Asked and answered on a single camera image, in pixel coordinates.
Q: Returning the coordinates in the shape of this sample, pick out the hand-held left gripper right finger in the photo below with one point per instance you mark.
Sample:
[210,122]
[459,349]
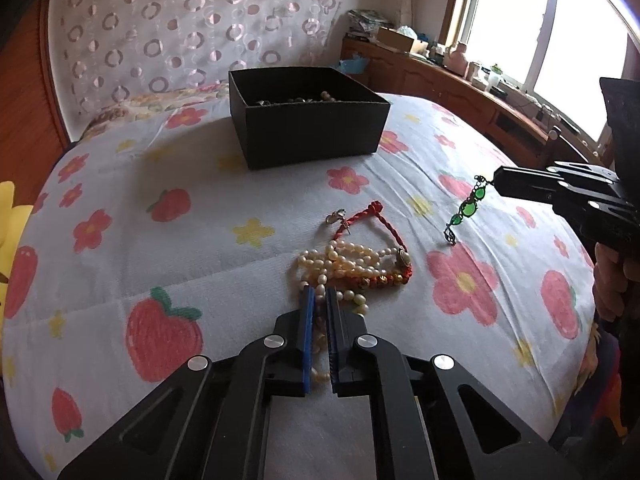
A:
[334,340]

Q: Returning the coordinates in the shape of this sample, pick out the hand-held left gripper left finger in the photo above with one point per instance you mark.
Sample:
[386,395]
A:
[307,340]

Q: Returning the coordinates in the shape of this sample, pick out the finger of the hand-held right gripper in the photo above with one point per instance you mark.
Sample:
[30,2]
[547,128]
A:
[525,177]
[535,194]

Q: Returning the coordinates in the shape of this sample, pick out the small silver earring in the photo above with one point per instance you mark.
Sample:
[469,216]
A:
[336,220]

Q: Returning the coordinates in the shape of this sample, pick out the black square box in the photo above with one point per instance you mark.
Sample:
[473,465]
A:
[310,135]

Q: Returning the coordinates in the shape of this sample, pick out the person's right hand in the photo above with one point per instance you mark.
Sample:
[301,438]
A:
[612,280]

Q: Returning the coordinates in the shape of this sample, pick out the green capped bottle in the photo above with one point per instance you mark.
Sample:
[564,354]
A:
[495,77]

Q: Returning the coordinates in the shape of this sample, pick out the white container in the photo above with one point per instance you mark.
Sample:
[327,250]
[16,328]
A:
[477,77]

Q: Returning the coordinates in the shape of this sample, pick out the pink teapot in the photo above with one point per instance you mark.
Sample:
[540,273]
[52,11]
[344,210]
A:
[456,59]

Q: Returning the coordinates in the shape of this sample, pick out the long wooden cabinet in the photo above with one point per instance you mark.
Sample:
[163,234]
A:
[425,80]

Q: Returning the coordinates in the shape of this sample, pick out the wooden framed window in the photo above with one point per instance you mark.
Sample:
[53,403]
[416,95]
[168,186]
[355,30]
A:
[510,25]

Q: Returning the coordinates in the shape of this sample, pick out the cardboard box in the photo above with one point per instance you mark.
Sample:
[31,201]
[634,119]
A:
[392,41]

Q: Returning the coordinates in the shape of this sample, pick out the blue bag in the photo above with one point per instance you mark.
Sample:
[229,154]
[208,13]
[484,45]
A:
[352,65]

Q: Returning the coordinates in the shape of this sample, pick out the stack of papers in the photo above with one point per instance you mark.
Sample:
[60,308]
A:
[367,22]

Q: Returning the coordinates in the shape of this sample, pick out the floral quilt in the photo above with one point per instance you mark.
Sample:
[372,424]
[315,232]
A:
[150,105]

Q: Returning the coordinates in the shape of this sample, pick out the yellow plush toy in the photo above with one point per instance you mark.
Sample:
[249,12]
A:
[7,220]

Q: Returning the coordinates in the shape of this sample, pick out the brown wooden wardrobe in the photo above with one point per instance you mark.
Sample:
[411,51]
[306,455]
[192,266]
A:
[30,110]

